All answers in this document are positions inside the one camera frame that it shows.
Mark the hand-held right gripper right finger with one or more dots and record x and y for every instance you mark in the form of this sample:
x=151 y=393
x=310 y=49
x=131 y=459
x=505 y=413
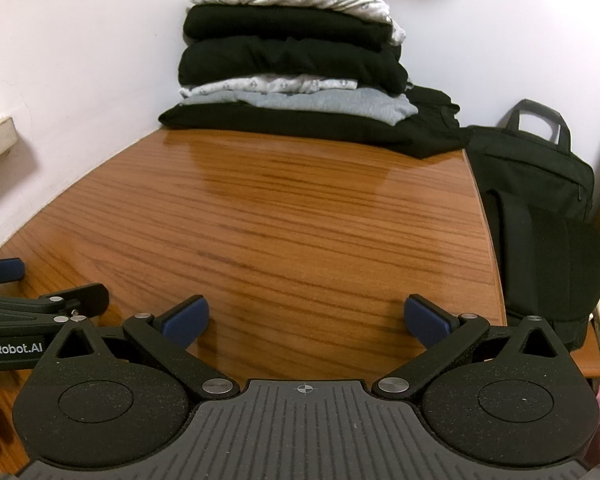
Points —
x=422 y=322

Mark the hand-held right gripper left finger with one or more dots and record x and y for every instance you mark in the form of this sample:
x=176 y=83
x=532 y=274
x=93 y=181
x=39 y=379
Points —
x=187 y=322

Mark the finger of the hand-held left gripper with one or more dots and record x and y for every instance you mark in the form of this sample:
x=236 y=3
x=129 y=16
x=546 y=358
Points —
x=2 y=271
x=80 y=302

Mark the black laptop bag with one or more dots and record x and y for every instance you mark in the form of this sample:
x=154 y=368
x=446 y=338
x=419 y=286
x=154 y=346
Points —
x=535 y=200

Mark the large black flat garment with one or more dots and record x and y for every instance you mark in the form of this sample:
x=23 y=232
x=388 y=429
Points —
x=380 y=132

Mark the grey folded garment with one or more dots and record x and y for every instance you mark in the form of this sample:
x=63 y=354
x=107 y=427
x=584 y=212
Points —
x=340 y=102

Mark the small white patterned folded garment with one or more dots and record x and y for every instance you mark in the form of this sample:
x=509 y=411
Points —
x=260 y=86

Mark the black folded garment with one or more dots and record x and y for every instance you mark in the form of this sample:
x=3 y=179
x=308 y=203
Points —
x=280 y=27
x=290 y=62

